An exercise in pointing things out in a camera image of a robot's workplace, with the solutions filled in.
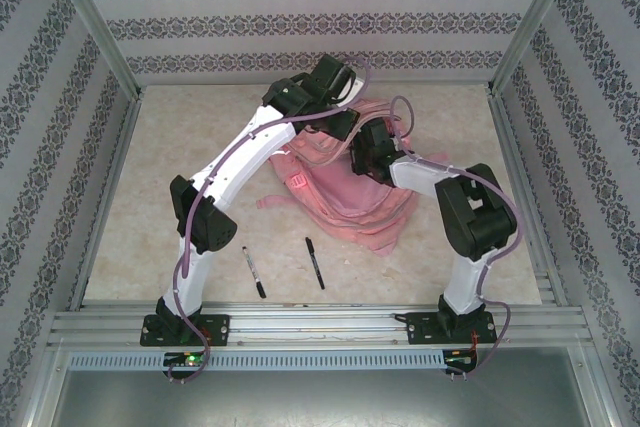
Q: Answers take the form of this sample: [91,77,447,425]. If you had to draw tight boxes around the pink student backpack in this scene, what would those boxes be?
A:
[255,94,419,258]

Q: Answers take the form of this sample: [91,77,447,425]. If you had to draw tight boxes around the black marker pen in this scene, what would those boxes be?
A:
[304,236,326,291]

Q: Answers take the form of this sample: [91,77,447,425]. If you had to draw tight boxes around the white pen with black cap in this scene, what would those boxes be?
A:
[241,245,268,299]

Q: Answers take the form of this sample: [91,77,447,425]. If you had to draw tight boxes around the grey metal panel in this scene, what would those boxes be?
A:
[29,371,616,427]

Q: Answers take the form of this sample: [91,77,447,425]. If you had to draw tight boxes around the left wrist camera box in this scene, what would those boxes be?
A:
[335,77,365,111]

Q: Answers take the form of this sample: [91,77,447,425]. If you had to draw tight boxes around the aluminium side rail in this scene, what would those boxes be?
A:
[487,89,569,306]
[69,91,146,311]

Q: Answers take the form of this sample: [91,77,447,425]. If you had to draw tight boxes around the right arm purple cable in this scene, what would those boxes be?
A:
[391,95,524,378]

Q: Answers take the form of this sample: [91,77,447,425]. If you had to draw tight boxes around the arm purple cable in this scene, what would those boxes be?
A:
[391,95,524,378]
[167,56,372,386]

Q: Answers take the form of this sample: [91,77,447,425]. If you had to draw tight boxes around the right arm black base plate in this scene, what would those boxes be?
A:
[405,311,497,346]

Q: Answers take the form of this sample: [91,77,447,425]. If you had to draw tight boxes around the aluminium mounting rail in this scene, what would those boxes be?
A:
[47,302,594,348]

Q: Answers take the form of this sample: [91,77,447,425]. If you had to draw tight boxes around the aluminium frame post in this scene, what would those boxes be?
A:
[42,0,141,98]
[492,0,586,93]

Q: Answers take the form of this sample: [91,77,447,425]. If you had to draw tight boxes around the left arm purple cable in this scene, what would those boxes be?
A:
[167,56,372,386]

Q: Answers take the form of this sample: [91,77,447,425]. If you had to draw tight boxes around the slotted grey cable duct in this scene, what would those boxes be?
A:
[67,349,481,373]

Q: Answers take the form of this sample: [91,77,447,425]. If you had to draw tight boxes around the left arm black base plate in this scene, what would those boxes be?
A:
[141,314,232,348]

